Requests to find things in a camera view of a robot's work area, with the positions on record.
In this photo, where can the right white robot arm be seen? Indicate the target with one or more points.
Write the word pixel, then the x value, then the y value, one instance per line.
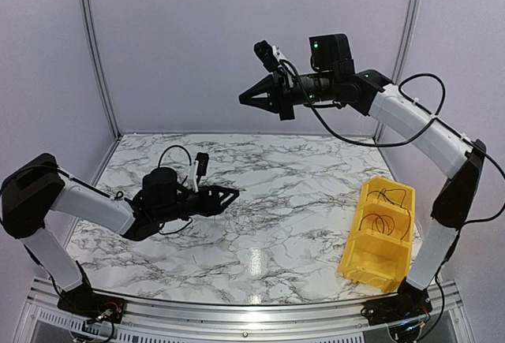
pixel 373 95

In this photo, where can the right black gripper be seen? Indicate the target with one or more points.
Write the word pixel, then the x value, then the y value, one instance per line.
pixel 271 84

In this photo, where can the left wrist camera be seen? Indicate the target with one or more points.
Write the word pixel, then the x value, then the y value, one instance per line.
pixel 161 186

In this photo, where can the right aluminium frame post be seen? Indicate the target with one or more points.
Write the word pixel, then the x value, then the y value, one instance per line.
pixel 406 39

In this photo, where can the yellow plastic bin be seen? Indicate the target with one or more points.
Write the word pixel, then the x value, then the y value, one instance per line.
pixel 379 246

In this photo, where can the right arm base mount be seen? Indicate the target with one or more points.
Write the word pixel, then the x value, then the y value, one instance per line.
pixel 407 303

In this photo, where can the aluminium frame post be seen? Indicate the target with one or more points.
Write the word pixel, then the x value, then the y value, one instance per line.
pixel 406 39
pixel 98 70

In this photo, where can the aluminium front rail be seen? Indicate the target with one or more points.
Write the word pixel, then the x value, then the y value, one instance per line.
pixel 146 320

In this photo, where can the left aluminium frame post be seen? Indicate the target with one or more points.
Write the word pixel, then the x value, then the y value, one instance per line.
pixel 98 70

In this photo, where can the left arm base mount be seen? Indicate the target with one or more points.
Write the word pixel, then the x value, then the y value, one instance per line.
pixel 85 301

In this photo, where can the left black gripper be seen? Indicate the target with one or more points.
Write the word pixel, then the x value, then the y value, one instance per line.
pixel 215 207

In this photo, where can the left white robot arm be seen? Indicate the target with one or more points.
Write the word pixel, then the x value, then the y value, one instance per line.
pixel 42 188

